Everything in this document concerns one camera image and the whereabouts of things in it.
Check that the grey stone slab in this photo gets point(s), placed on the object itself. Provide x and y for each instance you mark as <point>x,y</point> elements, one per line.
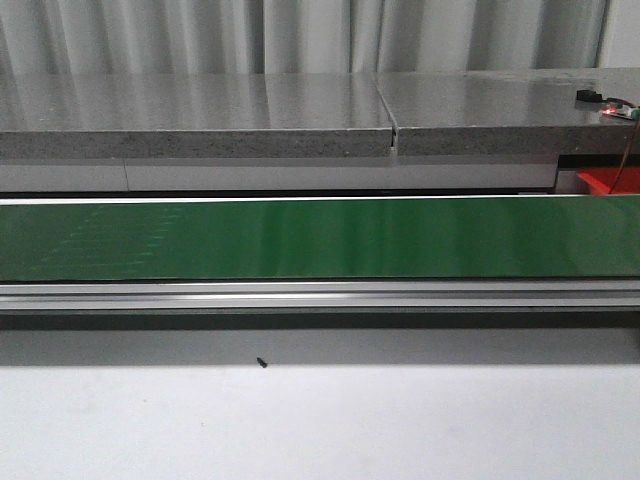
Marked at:
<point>507,112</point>
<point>193,116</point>

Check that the green conveyor belt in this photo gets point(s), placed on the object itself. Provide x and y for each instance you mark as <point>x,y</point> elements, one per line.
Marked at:
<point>481,237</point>

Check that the small black sensor box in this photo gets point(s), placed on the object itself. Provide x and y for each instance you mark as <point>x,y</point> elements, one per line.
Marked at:
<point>589,96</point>

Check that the green circuit board red LED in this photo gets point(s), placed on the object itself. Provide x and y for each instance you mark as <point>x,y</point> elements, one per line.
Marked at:
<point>623,110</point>

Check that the grey pleated curtain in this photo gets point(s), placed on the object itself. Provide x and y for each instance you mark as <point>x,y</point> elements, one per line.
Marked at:
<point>188,37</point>

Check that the red plastic bin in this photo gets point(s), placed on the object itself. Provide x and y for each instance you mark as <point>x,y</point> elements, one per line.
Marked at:
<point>602,180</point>

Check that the grey stone left slab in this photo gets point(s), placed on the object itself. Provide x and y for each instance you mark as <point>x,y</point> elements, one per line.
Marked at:
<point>193,116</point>

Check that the aluminium conveyor frame rail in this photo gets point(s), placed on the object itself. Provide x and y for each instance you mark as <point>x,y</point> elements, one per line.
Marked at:
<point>262,305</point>

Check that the grey stone right slab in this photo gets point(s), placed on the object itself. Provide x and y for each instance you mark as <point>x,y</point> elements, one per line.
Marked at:
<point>507,112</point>

